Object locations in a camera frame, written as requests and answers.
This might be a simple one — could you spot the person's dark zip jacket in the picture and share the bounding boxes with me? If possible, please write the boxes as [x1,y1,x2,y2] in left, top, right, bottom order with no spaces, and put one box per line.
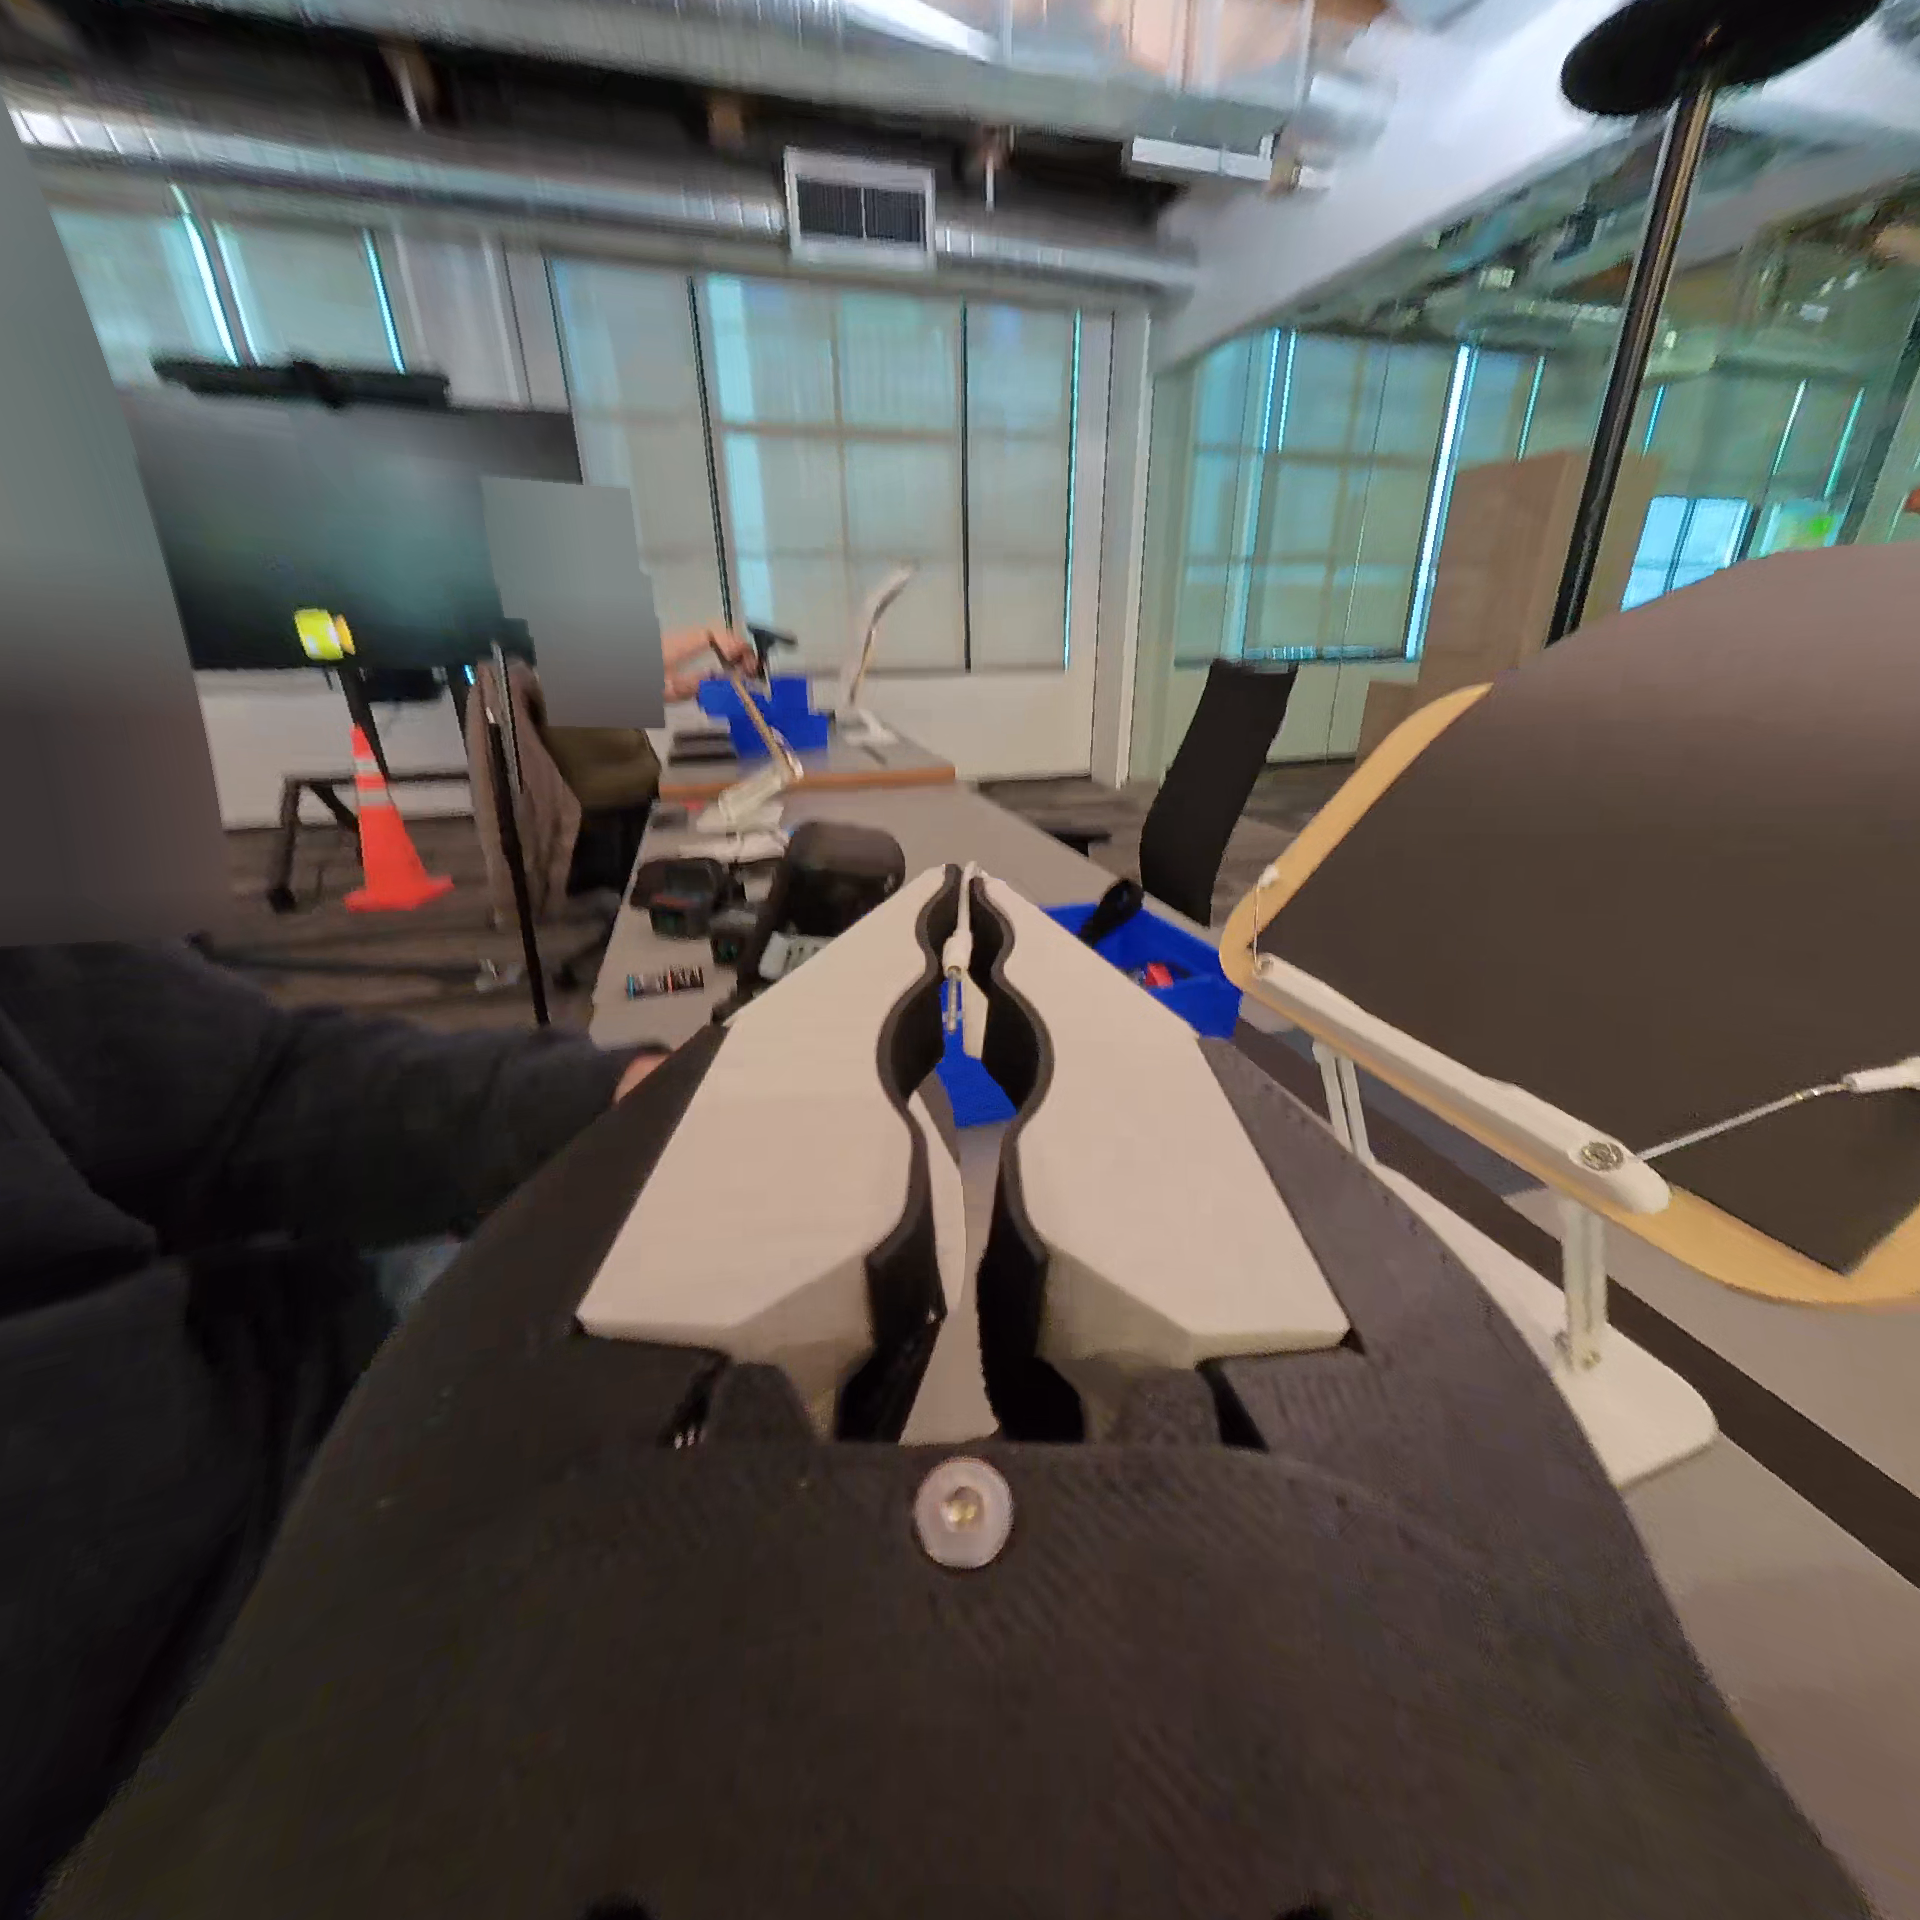
[0,944,452,1876]

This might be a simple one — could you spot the cardboard boxes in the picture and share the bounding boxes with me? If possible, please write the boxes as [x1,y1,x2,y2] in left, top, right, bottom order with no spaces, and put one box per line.
[1358,451,1593,758]

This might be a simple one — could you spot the blue plastic bin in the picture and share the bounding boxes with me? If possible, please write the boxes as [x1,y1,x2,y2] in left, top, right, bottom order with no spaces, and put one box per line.
[933,975,1022,1126]
[1042,901,1243,1039]
[698,675,833,757]

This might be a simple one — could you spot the orange traffic cone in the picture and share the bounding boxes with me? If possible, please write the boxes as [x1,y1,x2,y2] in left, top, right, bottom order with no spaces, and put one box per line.
[346,725,454,915]

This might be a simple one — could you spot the black office chair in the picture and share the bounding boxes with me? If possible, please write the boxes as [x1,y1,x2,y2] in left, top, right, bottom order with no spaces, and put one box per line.
[1137,661,1298,927]

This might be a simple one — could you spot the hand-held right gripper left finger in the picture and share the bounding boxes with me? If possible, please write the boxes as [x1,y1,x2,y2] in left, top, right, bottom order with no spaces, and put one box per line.
[577,861,962,1443]

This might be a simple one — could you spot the brown hanging jacket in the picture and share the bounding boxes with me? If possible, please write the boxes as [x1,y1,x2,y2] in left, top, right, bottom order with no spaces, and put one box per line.
[463,661,588,933]

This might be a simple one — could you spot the white desk lamp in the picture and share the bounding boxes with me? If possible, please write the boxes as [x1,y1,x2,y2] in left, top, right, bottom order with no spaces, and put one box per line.
[836,563,921,749]

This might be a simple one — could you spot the black disc-top floor lamp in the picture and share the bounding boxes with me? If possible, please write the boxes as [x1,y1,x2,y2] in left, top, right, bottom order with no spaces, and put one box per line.
[1545,0,1884,646]

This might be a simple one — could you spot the white jointed stand arm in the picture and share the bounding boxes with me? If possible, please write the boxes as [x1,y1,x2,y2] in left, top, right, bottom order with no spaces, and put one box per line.
[1313,1042,1618,1373]

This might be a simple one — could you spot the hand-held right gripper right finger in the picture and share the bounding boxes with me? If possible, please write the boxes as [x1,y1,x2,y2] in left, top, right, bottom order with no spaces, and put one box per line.
[966,870,1354,1443]

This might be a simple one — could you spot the black round case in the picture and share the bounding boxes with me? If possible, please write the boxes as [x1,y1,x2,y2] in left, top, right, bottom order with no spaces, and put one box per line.
[765,821,910,984]

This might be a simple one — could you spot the large black screen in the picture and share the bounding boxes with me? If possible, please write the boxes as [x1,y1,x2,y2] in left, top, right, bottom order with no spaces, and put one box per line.
[127,386,588,675]

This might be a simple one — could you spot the person's left forearm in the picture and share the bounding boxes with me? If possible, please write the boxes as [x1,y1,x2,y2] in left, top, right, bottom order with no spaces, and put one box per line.
[0,936,669,1262]

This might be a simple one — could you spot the white ceiling vent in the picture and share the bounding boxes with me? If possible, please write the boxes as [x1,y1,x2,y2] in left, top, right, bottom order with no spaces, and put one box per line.
[783,146,940,272]

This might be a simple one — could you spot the black video bar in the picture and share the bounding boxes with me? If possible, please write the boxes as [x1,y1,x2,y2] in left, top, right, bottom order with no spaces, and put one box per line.
[150,356,452,410]

